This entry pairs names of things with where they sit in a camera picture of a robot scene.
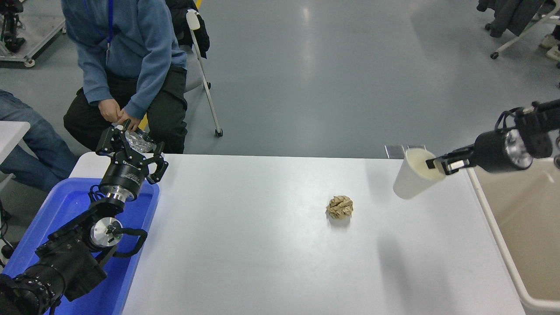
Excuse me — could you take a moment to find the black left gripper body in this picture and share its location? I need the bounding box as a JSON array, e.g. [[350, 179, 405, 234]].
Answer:
[[101, 154, 148, 196]]

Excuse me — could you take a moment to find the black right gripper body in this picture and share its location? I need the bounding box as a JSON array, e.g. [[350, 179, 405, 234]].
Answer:
[[473, 129, 513, 174]]

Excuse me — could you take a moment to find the white paper cup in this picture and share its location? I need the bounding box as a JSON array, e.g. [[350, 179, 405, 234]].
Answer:
[[392, 148, 447, 200]]

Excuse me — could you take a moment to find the person's right hand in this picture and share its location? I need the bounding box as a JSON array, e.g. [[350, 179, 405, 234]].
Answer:
[[98, 98, 121, 123]]

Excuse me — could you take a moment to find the person's left hand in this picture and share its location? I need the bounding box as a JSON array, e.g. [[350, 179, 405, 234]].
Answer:
[[117, 109, 141, 132]]

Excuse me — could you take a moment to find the seated person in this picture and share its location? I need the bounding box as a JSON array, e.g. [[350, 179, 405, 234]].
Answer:
[[0, 90, 80, 193]]

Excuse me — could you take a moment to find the blue plastic tray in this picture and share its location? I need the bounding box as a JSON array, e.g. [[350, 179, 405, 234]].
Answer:
[[2, 177, 160, 315]]

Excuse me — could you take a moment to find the large pale plastic bin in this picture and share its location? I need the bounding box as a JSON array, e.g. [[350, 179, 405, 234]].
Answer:
[[466, 156, 560, 311]]

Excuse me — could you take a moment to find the small white side table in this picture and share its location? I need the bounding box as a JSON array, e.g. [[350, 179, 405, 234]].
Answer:
[[0, 121, 31, 165]]

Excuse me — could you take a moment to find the white wheeled rack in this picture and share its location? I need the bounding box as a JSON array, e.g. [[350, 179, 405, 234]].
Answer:
[[491, 4, 560, 60]]

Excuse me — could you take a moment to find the crumpled tan paper ball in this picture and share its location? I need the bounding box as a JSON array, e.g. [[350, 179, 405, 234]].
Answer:
[[326, 196, 354, 220]]

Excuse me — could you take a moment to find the dark garment on rack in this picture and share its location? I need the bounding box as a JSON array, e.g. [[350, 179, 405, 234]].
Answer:
[[478, 0, 547, 38]]

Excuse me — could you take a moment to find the black jacket on chair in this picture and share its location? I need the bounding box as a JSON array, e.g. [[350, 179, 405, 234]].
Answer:
[[164, 0, 210, 60]]

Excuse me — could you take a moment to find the black equipment on cart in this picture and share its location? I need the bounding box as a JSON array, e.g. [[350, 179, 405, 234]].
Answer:
[[0, 0, 26, 54]]

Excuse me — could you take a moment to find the grey chair with white frame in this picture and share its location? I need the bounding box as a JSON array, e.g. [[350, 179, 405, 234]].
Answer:
[[180, 9, 224, 138]]

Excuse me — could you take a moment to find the aluminium frame cart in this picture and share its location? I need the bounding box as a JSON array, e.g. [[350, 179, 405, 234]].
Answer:
[[0, 17, 68, 68]]

